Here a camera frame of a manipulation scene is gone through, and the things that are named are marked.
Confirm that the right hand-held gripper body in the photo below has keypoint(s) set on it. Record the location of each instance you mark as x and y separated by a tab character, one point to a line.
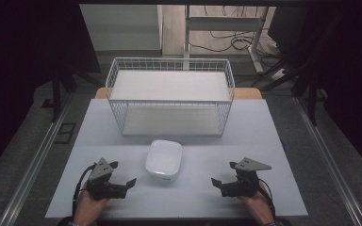
245	186

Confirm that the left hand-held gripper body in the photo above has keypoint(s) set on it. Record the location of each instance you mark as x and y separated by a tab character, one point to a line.
102	171

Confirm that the white rectangular dish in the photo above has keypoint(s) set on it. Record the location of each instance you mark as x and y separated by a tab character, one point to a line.
164	160

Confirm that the person's right hand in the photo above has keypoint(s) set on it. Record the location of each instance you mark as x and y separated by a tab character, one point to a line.
260	205

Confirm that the person's left hand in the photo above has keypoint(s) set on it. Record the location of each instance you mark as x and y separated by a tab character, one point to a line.
88	208

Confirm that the pale grey table cover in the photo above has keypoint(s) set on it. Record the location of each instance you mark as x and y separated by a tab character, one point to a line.
201	194

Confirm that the black floor plate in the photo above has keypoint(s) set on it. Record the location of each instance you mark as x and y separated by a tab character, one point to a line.
65	133

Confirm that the wooden table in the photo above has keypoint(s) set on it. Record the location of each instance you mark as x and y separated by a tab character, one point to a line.
248	93

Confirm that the black metal stand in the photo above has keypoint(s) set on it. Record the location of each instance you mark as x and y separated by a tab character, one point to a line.
311	94
56	94

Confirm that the white power strip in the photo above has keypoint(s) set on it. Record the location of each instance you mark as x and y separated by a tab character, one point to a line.
277	74

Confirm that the white cabinet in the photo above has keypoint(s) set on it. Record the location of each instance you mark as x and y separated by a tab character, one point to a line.
122	28

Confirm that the dark curtain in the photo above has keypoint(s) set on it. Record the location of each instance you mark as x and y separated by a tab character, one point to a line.
352	62
19	62

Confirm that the metal floor rail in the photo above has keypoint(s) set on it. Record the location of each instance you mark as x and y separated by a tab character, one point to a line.
330	160
34	166

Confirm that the white desk frame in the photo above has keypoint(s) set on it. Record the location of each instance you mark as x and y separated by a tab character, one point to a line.
223	23

